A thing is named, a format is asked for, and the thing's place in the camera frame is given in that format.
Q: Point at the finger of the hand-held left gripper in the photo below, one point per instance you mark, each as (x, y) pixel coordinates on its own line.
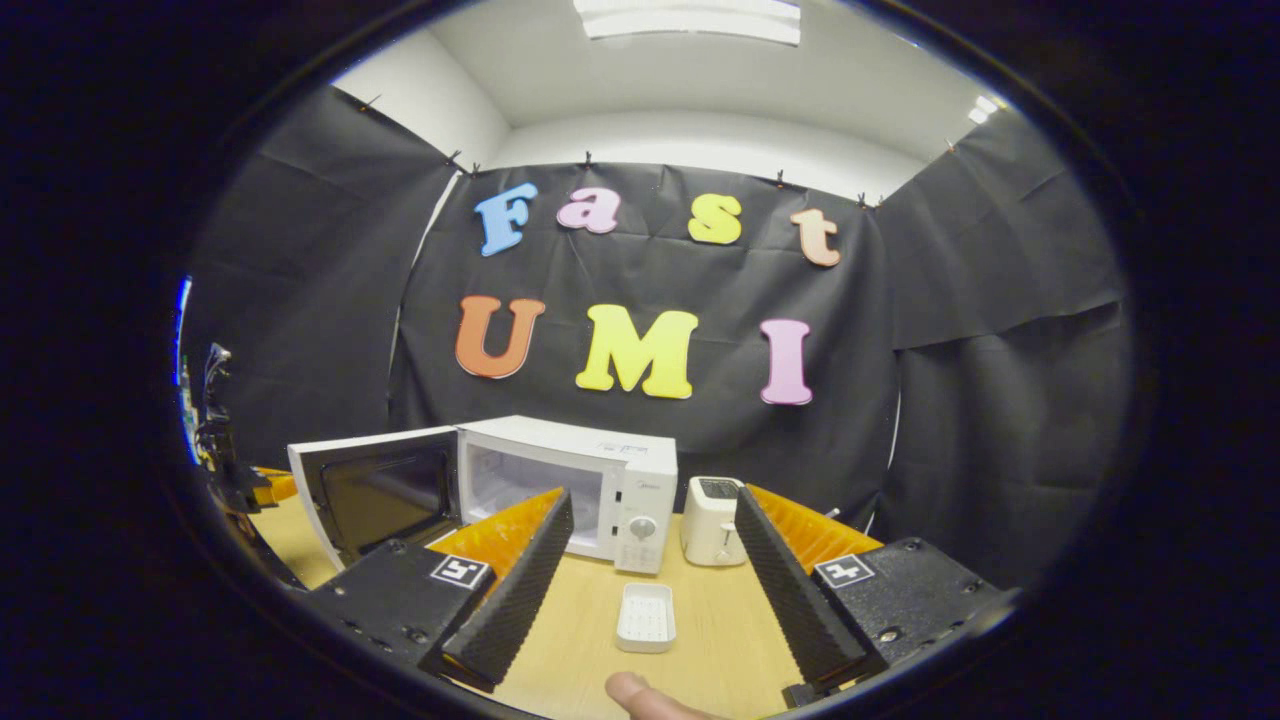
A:
(278, 487)

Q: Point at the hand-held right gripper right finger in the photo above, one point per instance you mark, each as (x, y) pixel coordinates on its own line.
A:
(790, 600)

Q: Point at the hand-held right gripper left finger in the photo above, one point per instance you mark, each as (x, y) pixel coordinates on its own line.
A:
(515, 600)

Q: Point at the white microwave oven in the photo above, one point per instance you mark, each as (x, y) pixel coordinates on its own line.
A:
(640, 480)

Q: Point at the cream toaster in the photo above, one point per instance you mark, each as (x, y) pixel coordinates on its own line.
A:
(710, 530)

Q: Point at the small white tray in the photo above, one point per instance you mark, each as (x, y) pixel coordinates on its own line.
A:
(646, 617)

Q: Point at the black backdrop cloth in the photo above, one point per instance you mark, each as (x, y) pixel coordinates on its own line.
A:
(640, 280)

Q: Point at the small ceiling light panel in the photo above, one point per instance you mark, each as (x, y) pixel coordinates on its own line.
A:
(984, 109)

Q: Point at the long ceiling light panel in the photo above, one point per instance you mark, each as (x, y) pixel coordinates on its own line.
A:
(690, 18)

